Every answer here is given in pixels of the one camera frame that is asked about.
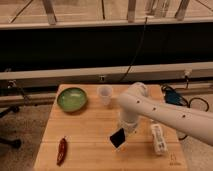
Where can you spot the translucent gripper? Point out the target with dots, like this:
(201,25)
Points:
(125,129)

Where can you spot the black eraser block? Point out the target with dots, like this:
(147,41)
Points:
(118,138)

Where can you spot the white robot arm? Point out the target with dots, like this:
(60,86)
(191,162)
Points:
(134,101)

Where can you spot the translucent plastic cup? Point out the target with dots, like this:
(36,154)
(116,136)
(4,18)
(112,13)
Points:
(104,93)

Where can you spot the green ceramic bowl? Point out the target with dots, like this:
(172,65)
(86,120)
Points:
(72,99)

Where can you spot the white plastic bottle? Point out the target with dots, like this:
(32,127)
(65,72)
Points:
(159,142)

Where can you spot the wooden table board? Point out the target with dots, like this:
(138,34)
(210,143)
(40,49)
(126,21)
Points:
(87,134)

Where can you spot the dried red chili pepper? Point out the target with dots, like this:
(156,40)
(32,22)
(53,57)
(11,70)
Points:
(62,149)

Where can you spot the blue power adapter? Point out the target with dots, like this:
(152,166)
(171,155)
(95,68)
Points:
(171,97)

